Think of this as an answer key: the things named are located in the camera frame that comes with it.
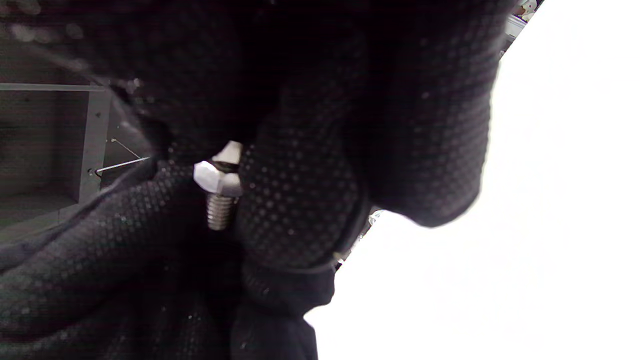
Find person's right hand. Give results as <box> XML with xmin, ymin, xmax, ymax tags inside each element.
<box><xmin>0</xmin><ymin>0</ymin><xmax>517</xmax><ymax>275</ymax></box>

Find person's left hand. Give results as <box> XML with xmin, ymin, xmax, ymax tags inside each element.
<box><xmin>0</xmin><ymin>159</ymin><xmax>336</xmax><ymax>360</ymax></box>

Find silver hex nut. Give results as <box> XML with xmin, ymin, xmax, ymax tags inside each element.
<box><xmin>193</xmin><ymin>159</ymin><xmax>245</xmax><ymax>197</ymax></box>

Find silver threaded screw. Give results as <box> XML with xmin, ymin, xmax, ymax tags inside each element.
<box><xmin>206</xmin><ymin>140</ymin><xmax>245</xmax><ymax>232</ymax></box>

